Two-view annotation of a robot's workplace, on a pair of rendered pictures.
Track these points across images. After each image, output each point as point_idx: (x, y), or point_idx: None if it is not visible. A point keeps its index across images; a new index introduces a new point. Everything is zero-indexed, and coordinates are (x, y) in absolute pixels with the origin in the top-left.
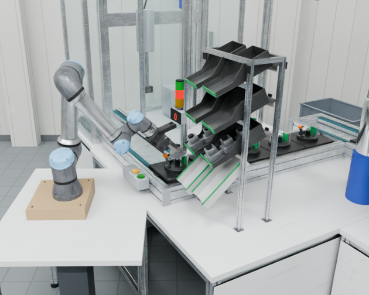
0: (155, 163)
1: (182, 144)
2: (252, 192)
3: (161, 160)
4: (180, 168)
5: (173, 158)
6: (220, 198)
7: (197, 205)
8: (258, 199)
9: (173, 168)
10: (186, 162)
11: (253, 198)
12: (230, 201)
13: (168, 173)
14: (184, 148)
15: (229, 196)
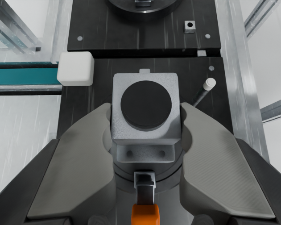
0: (4, 156)
1: (4, 27)
2: (254, 5)
3: (2, 128)
4: (180, 140)
5: (20, 89)
6: (255, 78)
7: (274, 151)
8: None
9: (170, 171)
10: (195, 105)
11: None
12: (280, 68)
13: (175, 195)
14: (21, 32)
15: (257, 56)
